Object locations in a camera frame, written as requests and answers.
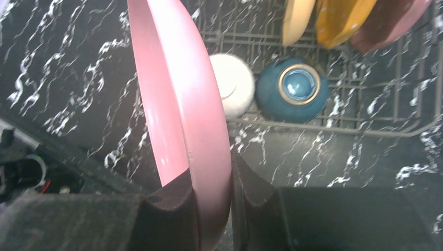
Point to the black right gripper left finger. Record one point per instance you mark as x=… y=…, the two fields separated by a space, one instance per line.
x=164 y=220

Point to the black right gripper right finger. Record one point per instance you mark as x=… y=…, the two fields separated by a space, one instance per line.
x=265 y=217

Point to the teal bowl beige inside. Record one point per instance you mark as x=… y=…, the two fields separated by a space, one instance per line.
x=291 y=90

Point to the pink bottom plate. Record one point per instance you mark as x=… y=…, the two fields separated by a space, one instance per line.
x=183 y=109

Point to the grey wire dish rack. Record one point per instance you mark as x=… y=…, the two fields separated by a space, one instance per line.
x=392 y=92

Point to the yellow plate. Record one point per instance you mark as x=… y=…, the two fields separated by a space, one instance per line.
x=295 y=21

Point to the orange polka dot plate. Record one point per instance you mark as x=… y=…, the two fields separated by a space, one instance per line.
x=338 y=20

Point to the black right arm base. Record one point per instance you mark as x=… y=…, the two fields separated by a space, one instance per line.
x=46 y=165

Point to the pink polka dot plate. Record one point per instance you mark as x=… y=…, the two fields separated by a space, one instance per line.
x=387 y=22

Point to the white bowl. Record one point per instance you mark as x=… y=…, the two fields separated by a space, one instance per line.
x=235 y=82

